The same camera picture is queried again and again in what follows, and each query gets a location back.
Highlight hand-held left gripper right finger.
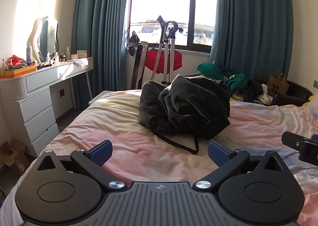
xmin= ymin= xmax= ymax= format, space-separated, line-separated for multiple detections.
xmin=194 ymin=140 xmax=289 ymax=190

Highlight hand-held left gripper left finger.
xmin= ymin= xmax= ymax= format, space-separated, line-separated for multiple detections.
xmin=31 ymin=140 xmax=128 ymax=190

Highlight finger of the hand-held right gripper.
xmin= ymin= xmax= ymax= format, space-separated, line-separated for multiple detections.
xmin=281 ymin=131 xmax=318 ymax=165

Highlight dark grey pants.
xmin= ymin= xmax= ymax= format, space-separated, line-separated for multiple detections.
xmin=139 ymin=74 xmax=231 ymax=155

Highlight pink and cream duvet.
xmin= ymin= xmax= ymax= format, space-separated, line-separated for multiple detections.
xmin=0 ymin=90 xmax=318 ymax=226

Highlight pastel pillow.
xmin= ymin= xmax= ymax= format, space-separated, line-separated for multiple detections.
xmin=304 ymin=103 xmax=318 ymax=120

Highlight yellow plush toy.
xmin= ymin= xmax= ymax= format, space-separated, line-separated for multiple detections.
xmin=301 ymin=94 xmax=318 ymax=107

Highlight black armchair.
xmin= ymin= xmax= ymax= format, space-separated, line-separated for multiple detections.
xmin=184 ymin=73 xmax=311 ymax=107

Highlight white garment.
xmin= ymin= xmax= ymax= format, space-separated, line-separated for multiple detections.
xmin=253 ymin=84 xmax=271 ymax=105

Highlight brown paper bag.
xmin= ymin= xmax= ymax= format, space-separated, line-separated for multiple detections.
xmin=267 ymin=73 xmax=290 ymax=97

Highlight dark garment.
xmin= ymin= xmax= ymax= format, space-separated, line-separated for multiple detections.
xmin=244 ymin=79 xmax=264 ymax=102

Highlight white dresser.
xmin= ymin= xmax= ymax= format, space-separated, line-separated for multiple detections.
xmin=0 ymin=56 xmax=94 ymax=157

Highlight green garment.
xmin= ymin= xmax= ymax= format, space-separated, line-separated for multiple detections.
xmin=197 ymin=63 xmax=248 ymax=91

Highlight cardboard boxes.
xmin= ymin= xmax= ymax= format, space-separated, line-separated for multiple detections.
xmin=0 ymin=140 xmax=31 ymax=193

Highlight black leaning board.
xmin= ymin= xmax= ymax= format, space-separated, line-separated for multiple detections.
xmin=131 ymin=41 xmax=150 ymax=90

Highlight white tissue box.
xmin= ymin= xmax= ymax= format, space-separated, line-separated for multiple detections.
xmin=70 ymin=50 xmax=89 ymax=61

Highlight red cloth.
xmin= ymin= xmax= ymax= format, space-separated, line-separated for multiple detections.
xmin=144 ymin=49 xmax=183 ymax=71

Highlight orange box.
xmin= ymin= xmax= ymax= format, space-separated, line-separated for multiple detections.
xmin=0 ymin=64 xmax=37 ymax=79

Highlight silver pole stand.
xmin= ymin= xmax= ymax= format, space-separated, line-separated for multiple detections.
xmin=163 ymin=20 xmax=185 ymax=86

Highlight teal curtain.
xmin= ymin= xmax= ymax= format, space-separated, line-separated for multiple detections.
xmin=72 ymin=0 xmax=138 ymax=112
xmin=209 ymin=0 xmax=294 ymax=83

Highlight wavy framed mirror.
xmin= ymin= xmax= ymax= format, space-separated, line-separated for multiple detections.
xmin=30 ymin=15 xmax=60 ymax=64

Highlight grey perforated strap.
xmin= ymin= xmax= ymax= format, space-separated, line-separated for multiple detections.
xmin=150 ymin=15 xmax=170 ymax=83

